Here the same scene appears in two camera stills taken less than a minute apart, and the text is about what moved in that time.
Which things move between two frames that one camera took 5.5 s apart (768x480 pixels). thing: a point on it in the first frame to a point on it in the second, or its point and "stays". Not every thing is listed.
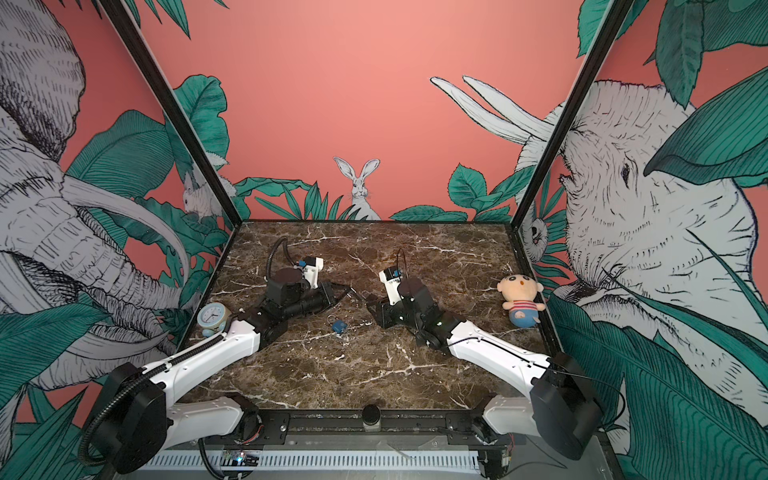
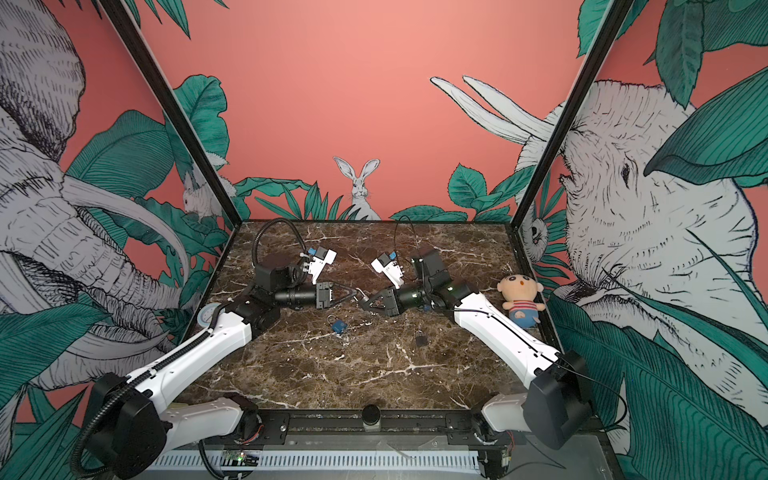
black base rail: x=370 y=427 stays
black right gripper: x=386 y=318 to x=395 y=303
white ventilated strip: x=194 y=461 stays
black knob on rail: x=371 y=414 stays
